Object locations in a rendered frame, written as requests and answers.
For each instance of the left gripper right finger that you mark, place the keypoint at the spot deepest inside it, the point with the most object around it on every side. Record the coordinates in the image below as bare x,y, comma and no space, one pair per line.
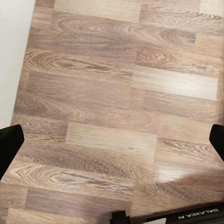
216,138

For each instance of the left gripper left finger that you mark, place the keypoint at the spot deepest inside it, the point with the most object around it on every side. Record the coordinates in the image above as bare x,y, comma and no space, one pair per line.
11,139

